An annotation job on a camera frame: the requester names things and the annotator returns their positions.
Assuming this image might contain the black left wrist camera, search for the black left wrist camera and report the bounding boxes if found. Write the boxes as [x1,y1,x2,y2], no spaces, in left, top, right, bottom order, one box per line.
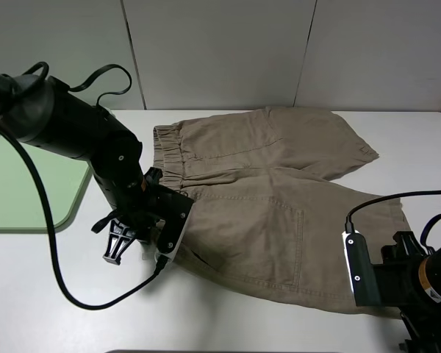
[151,185,194,263]

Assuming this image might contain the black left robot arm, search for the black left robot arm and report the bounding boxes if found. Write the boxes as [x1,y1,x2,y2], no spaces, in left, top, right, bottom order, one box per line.
[0,62,162,265]

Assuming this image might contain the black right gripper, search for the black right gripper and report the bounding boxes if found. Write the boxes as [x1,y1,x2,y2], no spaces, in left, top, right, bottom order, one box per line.
[374,232,441,352]

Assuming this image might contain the black right camera cable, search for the black right camera cable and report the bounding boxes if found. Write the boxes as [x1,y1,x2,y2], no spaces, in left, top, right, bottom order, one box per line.
[345,189,441,236]

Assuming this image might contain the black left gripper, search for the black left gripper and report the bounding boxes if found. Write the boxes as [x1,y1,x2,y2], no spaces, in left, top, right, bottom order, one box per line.
[103,167,162,265]

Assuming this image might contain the khaki shorts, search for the khaki shorts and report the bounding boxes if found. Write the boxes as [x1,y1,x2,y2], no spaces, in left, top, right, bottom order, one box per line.
[153,107,399,318]

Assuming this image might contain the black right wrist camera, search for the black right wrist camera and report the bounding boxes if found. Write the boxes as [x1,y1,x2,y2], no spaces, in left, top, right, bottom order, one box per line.
[342,232,392,307]

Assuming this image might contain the black left camera cable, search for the black left camera cable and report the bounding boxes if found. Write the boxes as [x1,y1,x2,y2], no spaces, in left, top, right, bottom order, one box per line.
[0,62,168,310]

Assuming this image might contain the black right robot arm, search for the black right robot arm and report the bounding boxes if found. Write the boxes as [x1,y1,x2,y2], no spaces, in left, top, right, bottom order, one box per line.
[373,232,441,352]

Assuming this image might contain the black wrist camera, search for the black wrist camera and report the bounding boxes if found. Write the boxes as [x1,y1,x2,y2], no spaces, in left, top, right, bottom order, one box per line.
[151,185,194,263]
[342,232,392,307]

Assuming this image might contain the green plastic tray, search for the green plastic tray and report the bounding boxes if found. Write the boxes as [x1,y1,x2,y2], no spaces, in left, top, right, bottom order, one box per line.
[0,135,110,235]

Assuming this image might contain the black camera cable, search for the black camera cable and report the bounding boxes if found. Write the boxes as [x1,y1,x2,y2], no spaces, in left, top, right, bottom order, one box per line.
[345,189,441,236]
[0,62,168,310]

